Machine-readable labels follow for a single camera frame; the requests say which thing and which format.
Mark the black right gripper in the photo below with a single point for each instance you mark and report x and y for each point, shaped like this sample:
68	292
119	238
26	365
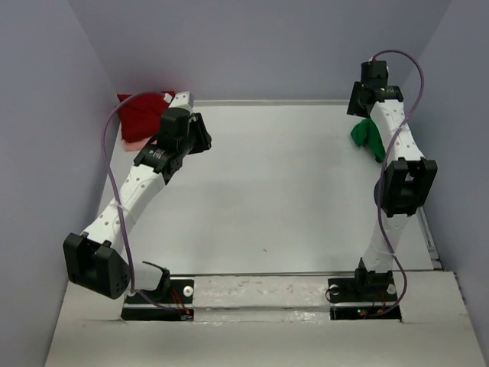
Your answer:
354	108

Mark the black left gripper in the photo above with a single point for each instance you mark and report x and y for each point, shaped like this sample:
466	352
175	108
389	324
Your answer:
204	138

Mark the red t-shirt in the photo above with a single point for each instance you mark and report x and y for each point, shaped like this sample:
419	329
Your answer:
140	117

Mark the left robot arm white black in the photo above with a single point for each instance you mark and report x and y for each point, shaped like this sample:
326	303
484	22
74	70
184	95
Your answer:
99	258

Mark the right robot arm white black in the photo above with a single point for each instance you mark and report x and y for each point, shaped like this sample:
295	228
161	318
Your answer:
403	186

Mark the green t-shirt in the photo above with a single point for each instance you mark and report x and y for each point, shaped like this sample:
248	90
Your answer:
366	135

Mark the folded pink t-shirt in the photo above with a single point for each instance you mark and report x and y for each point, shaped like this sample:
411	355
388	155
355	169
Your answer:
135	145

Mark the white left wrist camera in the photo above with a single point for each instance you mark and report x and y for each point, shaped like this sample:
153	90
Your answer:
183	100

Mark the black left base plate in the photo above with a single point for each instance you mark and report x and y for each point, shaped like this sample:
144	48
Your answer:
176	306

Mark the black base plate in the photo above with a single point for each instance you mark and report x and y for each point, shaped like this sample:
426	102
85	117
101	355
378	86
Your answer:
350	302
176	306

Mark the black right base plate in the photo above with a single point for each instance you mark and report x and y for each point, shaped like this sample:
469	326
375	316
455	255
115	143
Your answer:
350	302

